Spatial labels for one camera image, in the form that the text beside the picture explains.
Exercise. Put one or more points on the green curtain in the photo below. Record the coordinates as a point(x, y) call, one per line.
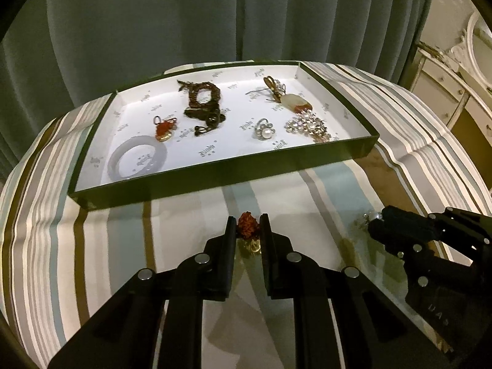
point(192, 15)

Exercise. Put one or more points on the large crystal brooch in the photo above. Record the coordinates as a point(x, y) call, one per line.
point(307, 125)

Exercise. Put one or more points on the striped tablecloth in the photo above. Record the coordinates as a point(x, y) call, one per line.
point(115, 261)

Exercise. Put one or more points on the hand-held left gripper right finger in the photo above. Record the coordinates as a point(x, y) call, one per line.
point(265, 242)

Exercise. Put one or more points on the white jade bangle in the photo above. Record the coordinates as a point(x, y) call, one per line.
point(115, 161)

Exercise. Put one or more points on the white ornate dresser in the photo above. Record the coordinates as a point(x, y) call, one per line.
point(442, 80)

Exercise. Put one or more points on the small crystal pearl brooch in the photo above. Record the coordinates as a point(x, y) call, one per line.
point(365, 221)

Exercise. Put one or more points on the green box with white lining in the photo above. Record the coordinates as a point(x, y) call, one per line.
point(230, 150)

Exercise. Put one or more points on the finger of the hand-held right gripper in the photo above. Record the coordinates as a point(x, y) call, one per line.
point(388, 236)
point(407, 219)

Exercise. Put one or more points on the red knotted gold charm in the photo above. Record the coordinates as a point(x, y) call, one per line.
point(164, 130)
point(246, 225)

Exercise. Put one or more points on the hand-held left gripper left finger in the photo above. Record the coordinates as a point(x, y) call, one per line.
point(230, 242)

